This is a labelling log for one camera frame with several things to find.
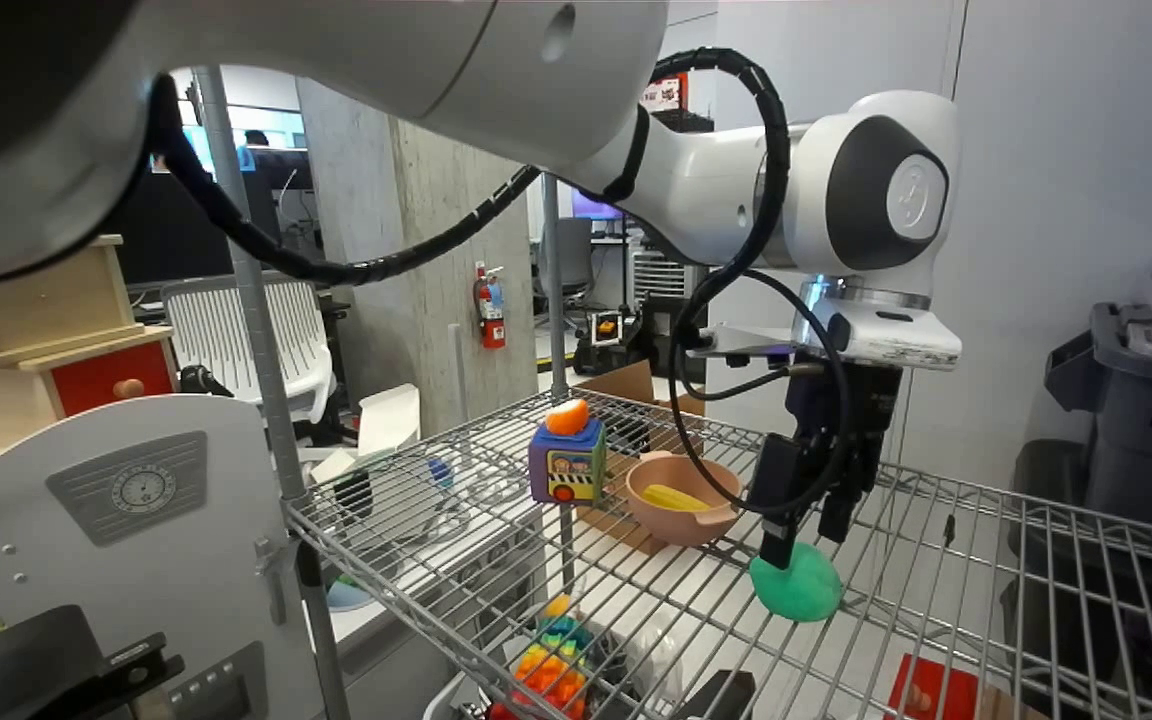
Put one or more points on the metal wire shelf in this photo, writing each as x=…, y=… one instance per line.
x=947, y=601

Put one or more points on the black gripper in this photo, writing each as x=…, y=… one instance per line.
x=851, y=404

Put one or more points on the red box under shelf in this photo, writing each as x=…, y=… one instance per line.
x=930, y=688

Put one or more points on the grey storage bin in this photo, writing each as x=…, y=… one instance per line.
x=1108, y=374

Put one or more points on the yellow banana toy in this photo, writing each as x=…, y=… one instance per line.
x=672, y=498

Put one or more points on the red fire extinguisher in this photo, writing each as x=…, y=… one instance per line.
x=489, y=305

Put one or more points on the colourful stacked toy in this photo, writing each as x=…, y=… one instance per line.
x=555, y=666

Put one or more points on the white control box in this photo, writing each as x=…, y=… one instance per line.
x=164, y=517

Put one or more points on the orange toy ball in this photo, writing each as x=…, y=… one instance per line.
x=569, y=418

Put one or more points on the colourful toy cube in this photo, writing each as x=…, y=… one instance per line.
x=569, y=466

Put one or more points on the wooden red toy house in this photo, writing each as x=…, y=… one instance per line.
x=70, y=340

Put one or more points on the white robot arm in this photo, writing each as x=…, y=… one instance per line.
x=691, y=142

